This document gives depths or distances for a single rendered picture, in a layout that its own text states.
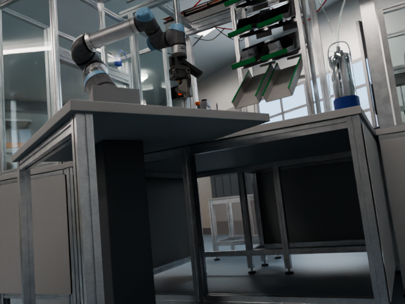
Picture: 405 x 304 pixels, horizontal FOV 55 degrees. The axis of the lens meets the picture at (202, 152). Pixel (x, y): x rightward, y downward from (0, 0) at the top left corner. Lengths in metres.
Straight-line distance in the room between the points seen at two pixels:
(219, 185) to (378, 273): 2.65
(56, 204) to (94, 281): 1.26
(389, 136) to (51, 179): 1.83
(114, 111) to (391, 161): 1.55
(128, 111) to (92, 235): 0.34
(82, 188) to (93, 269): 0.20
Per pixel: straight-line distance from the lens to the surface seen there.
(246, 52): 1.88
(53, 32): 2.51
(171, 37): 1.93
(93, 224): 1.03
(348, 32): 5.38
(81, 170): 1.03
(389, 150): 2.23
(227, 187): 3.94
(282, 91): 1.80
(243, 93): 1.92
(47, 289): 2.37
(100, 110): 1.06
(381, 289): 1.54
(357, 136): 1.52
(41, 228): 2.37
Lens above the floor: 0.56
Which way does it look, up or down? 8 degrees up
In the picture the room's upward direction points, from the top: 6 degrees counter-clockwise
